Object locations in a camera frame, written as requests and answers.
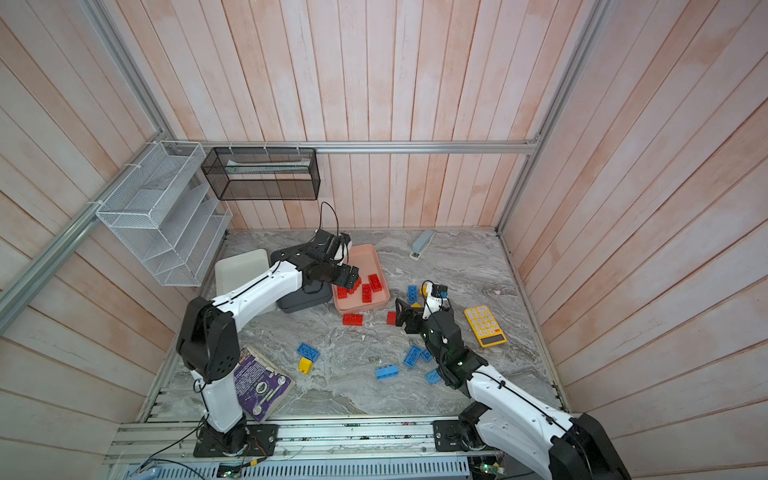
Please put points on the black mesh wall basket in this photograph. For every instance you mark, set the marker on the black mesh wall basket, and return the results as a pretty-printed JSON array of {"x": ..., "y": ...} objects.
[{"x": 262, "y": 173}]

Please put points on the light blue lego brick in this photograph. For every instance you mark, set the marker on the light blue lego brick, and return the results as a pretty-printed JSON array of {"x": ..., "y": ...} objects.
[
  {"x": 385, "y": 372},
  {"x": 433, "y": 377}
]

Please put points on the pink plastic tray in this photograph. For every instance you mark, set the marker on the pink plastic tray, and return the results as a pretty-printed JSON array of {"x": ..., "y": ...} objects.
[{"x": 365, "y": 258}]

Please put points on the aluminium rail frame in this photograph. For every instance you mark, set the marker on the aluminium rail frame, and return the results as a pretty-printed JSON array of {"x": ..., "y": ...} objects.
[{"x": 296, "y": 439}]

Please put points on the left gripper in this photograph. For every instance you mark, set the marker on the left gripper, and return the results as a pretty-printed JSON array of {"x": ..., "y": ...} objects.
[{"x": 342, "y": 279}]

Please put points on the yellow calculator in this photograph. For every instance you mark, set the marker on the yellow calculator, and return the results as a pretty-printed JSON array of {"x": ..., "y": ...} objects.
[{"x": 484, "y": 326}]

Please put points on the white plastic tray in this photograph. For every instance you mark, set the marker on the white plastic tray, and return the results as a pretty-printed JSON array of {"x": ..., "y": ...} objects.
[{"x": 233, "y": 272}]

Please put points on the blue lego brick left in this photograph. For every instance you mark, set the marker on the blue lego brick left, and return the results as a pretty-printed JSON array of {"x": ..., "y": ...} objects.
[{"x": 308, "y": 352}]

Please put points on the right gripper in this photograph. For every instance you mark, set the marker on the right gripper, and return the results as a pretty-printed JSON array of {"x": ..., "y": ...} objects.
[{"x": 417, "y": 314}]

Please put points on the purple book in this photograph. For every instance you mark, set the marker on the purple book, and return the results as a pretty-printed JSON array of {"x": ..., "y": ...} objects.
[{"x": 260, "y": 385}]

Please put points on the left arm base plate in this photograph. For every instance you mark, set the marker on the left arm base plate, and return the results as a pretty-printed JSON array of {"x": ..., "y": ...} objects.
[{"x": 242, "y": 440}]

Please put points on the white wire mesh shelf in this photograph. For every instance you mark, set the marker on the white wire mesh shelf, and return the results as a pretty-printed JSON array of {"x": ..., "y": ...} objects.
[{"x": 172, "y": 224}]

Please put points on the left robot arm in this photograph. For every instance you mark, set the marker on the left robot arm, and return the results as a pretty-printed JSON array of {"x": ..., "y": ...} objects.
[{"x": 208, "y": 342}]

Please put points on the dark grey plastic tray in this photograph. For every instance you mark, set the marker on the dark grey plastic tray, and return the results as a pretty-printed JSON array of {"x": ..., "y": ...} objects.
[{"x": 310, "y": 294}]

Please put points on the red lego brick front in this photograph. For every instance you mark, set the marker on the red lego brick front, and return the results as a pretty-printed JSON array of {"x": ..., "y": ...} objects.
[{"x": 356, "y": 285}]

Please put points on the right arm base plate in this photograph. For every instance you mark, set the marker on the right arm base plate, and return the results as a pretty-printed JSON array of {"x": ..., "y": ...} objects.
[{"x": 455, "y": 436}]

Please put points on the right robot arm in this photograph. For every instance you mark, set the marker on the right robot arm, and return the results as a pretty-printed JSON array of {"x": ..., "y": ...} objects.
[{"x": 550, "y": 442}]

